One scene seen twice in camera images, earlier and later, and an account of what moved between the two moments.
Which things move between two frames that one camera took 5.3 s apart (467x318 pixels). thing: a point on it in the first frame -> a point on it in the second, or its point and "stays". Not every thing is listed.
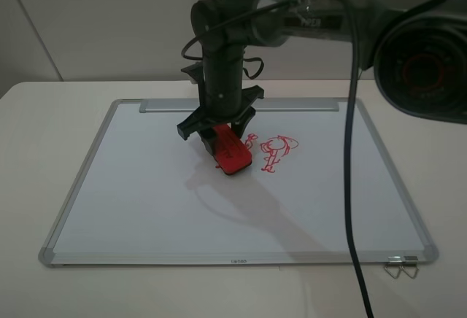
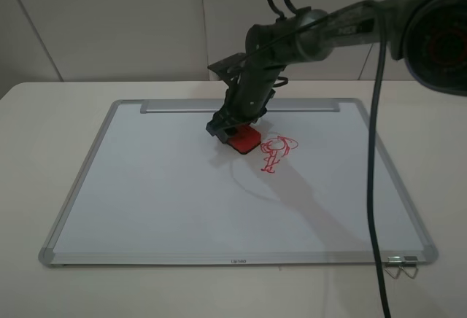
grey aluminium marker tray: [298, 105] stays
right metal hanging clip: [410, 261] stays
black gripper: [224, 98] -> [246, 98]
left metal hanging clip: [394, 261] stays
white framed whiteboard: [141, 196] stays
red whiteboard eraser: [232, 153] -> [246, 138]
